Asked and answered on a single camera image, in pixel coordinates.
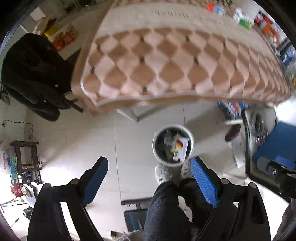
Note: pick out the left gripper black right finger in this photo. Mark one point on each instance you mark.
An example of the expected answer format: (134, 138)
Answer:
(238, 211)

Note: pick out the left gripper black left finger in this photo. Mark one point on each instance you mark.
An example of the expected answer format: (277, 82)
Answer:
(47, 220)

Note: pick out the white box with colour stripes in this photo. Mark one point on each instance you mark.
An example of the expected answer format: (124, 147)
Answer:
(180, 149)

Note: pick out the white round trash bin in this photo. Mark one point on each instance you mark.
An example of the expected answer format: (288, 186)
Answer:
(164, 142)

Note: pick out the blue seat cushion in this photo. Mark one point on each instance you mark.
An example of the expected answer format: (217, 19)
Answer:
(279, 146)

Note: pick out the dark wooden stool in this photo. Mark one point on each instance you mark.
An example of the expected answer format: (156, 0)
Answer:
(27, 160)

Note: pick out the black trouser legs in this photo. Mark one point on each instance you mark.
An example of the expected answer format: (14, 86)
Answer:
(166, 220)

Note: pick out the black red slipper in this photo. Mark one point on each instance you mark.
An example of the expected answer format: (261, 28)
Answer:
(232, 133)

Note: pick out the right grey fuzzy slipper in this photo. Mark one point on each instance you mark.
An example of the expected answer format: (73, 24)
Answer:
(185, 172)

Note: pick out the grey fuzzy slipper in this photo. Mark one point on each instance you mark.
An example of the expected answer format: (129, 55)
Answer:
(162, 174)
(185, 172)

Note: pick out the blue printed cardboard box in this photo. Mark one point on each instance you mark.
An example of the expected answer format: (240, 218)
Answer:
(231, 110)

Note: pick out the left grey fuzzy slipper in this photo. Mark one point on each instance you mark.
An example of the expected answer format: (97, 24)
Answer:
(162, 174)

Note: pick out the black blue weight bench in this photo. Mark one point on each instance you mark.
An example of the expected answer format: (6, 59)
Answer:
(135, 215)

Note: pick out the orange cardboard boxes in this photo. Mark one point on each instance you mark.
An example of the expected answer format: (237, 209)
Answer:
(60, 38)

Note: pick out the quilted pink beige sofa cover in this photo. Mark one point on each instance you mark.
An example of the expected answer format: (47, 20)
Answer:
(163, 52)

